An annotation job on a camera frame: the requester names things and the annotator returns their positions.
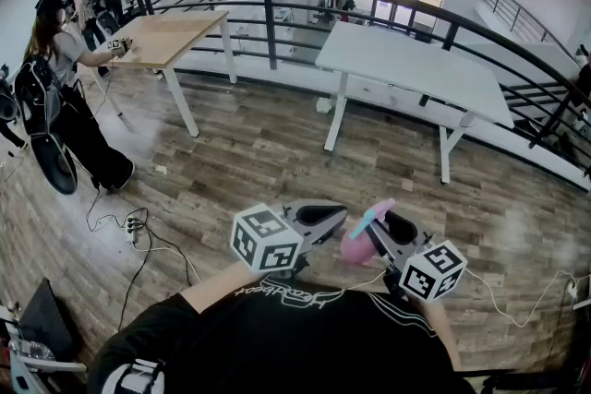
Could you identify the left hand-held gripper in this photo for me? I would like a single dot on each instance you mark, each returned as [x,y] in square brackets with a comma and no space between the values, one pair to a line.
[265,244]

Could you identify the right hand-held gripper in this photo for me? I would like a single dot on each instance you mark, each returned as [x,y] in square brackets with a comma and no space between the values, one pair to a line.
[429,272]

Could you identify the pink bottle with blue cap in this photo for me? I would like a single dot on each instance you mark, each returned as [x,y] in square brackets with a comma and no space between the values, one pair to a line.
[358,250]

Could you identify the person's right forearm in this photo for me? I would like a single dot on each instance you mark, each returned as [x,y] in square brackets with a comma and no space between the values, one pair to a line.
[445,332]

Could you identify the person's left forearm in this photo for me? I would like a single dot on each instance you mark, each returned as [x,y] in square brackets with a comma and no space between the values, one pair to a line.
[217,286]

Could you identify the clear plastic water bottle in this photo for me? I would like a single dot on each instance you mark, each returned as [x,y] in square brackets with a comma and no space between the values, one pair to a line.
[32,350]

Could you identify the small white box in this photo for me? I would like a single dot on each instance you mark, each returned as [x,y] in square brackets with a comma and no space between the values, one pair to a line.
[324,105]

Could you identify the person's black printed shirt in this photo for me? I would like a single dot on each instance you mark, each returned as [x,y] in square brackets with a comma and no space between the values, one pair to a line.
[286,346]

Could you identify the white paper scrap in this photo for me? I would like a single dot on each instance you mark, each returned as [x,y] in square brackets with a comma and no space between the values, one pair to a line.
[160,170]

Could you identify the white charger plug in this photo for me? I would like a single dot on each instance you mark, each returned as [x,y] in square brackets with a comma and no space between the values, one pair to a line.
[572,290]

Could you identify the white power strip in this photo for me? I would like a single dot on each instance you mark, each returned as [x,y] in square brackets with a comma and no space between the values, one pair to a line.
[133,230]

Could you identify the curved black metal railing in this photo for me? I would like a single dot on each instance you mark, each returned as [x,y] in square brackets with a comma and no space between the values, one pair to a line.
[270,23]

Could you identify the wooden table with white legs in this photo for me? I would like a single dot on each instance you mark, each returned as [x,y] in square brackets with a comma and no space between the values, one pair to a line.
[171,34]

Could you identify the black stair railing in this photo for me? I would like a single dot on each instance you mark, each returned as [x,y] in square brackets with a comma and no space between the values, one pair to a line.
[517,11]

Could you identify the black round bag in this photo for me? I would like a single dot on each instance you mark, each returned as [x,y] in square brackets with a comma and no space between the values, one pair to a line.
[55,166]

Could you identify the black flat panel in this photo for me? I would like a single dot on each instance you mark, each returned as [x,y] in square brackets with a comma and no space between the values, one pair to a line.
[46,323]

